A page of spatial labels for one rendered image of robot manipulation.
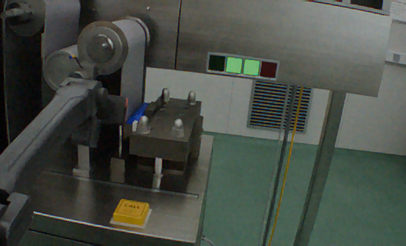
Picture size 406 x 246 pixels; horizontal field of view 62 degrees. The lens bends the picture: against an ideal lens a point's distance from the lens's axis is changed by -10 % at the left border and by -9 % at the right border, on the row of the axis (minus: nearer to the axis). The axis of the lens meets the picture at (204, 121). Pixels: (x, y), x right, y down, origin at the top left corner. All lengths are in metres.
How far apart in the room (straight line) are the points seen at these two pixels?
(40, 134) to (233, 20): 0.88
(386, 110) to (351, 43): 2.78
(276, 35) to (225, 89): 2.47
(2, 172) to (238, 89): 3.35
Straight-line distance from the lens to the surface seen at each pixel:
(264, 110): 3.77
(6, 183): 0.47
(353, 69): 1.37
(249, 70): 1.30
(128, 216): 0.86
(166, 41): 1.31
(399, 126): 4.21
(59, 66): 1.09
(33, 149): 0.53
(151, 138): 1.01
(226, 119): 3.81
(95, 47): 1.02
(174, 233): 0.86
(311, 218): 1.76
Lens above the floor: 1.41
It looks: 19 degrees down
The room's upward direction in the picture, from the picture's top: 6 degrees clockwise
